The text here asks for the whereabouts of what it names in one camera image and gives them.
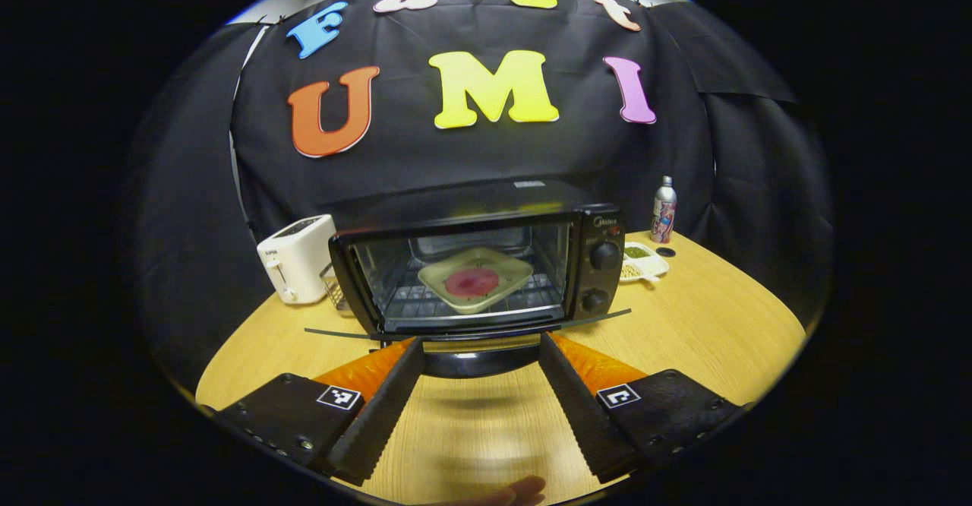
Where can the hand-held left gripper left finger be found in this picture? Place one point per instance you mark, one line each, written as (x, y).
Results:
(383, 415)

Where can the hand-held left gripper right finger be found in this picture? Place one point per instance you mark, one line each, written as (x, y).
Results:
(581, 422)

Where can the black electric oven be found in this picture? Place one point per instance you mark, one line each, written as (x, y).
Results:
(600, 278)

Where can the pink round food slice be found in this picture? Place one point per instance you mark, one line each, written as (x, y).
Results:
(471, 282)

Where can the cream square plate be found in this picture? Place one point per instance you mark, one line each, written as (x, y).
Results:
(509, 267)

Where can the white divided snack dish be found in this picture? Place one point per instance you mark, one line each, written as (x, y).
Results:
(644, 264)

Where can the white toaster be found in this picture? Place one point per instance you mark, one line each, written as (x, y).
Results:
(300, 259)

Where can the small black cap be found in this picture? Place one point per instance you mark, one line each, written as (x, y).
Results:
(666, 251)

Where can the silver printed bottle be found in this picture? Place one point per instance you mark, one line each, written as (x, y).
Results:
(664, 213)

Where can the black backdrop cloth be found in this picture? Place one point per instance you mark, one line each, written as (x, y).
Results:
(456, 156)

